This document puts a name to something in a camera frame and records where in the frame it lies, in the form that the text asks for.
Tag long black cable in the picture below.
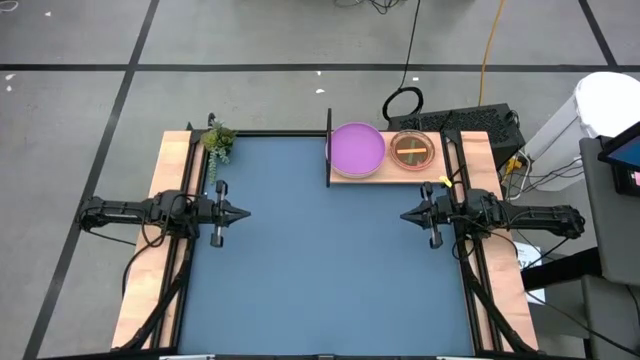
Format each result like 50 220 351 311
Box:
381 0 425 122

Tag grey cart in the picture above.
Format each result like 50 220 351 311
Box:
579 137 640 360

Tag black floor cables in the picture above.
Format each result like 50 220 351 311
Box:
333 0 401 15

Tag long yellow cable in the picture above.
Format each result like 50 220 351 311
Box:
477 0 507 107

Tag blue table mat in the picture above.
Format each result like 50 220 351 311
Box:
177 134 476 357

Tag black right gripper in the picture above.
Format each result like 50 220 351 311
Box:
399 182 459 250

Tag black tablet monitor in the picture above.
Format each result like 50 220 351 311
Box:
597 121 640 197

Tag white round bin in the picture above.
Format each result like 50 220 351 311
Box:
523 71 640 192

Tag potted green plant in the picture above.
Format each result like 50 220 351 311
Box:
199 113 239 185

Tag black perforated computer case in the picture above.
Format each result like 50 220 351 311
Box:
387 103 526 169

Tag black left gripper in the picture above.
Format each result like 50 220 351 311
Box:
198 180 251 249

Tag orange transparent plate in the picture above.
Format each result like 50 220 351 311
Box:
389 128 437 173

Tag purple plate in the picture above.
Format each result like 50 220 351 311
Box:
327 121 387 180

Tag black base cable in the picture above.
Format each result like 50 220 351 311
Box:
121 227 174 301

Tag white paper sheet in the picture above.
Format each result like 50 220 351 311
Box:
513 241 546 305

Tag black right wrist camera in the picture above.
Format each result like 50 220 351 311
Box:
440 200 462 225

